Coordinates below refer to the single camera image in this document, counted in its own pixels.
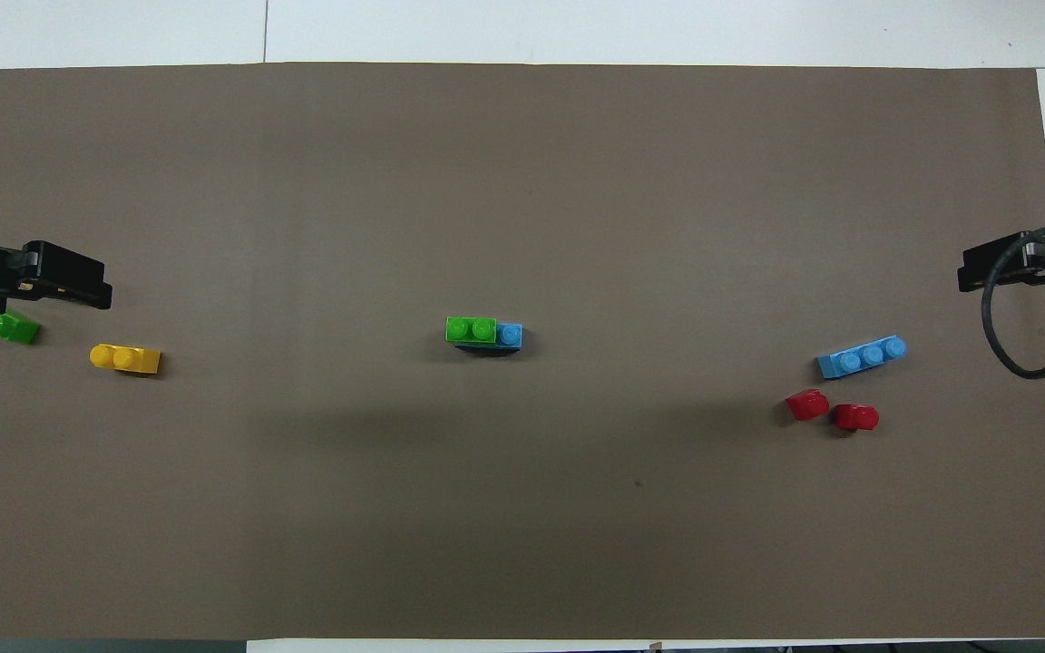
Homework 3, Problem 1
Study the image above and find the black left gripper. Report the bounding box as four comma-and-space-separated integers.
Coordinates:
0, 239, 113, 312

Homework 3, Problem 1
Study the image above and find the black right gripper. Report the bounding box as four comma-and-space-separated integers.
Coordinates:
957, 221, 1045, 294

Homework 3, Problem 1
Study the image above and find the green two-stud block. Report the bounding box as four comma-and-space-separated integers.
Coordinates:
0, 307, 41, 346
445, 316, 498, 346

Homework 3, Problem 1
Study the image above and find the blue three-stud block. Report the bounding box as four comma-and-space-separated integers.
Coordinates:
816, 336, 908, 380
454, 323, 524, 356

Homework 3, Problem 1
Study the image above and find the yellow two-stud block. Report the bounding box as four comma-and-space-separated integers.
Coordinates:
90, 343, 162, 376

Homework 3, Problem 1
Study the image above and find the brown paper table mat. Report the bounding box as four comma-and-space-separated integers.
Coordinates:
0, 62, 1045, 641

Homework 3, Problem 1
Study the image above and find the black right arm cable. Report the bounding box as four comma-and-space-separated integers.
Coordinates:
981, 225, 1045, 380

